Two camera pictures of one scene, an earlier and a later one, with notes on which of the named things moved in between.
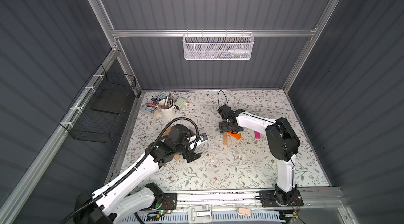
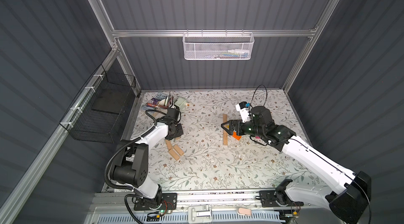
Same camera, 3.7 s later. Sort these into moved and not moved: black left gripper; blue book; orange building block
Moved: black left gripper
Not moved: blue book; orange building block
